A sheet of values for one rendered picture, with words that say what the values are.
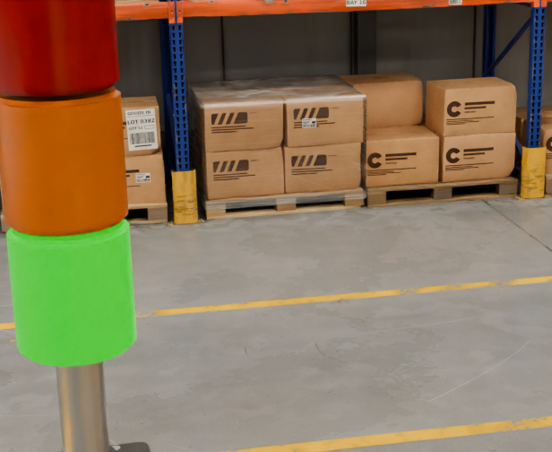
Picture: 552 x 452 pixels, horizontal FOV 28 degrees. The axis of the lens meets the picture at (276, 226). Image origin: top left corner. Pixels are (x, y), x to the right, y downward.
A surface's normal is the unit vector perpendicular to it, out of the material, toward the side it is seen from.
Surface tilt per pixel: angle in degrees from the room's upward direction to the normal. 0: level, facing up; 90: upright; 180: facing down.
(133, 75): 90
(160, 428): 0
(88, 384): 90
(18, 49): 90
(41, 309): 90
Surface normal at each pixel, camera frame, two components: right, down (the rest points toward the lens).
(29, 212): -0.39, 0.27
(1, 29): -0.62, 0.24
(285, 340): -0.03, -0.96
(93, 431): 0.49, 0.24
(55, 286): -0.14, 0.29
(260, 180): 0.18, 0.28
